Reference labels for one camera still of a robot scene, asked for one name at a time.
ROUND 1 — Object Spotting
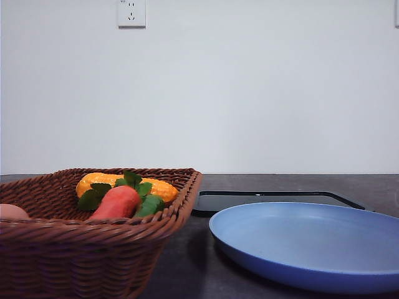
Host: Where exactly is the brown egg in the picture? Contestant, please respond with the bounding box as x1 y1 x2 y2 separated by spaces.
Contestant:
0 204 30 219

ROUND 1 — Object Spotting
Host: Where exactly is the orange toy carrot with leaves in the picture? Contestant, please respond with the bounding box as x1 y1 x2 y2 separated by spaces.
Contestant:
77 171 152 221

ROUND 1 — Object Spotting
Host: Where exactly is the blue round plate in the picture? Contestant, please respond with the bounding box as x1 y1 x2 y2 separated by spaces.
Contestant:
209 202 399 293

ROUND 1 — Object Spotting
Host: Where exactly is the brown woven wicker basket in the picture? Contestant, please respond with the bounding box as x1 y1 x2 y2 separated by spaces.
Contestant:
0 167 203 299

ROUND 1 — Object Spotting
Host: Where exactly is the black rectangular tray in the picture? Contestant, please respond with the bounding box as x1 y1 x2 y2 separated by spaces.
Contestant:
190 191 365 218

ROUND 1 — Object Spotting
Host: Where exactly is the white wall power socket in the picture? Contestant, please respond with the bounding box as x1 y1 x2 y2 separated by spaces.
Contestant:
118 0 147 29

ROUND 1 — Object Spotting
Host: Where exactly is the green toy vegetable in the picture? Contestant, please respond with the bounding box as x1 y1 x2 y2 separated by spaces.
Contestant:
138 194 165 217

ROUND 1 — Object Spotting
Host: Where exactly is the yellow toy corn cob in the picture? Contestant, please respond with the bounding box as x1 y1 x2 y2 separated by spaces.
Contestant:
76 173 179 202

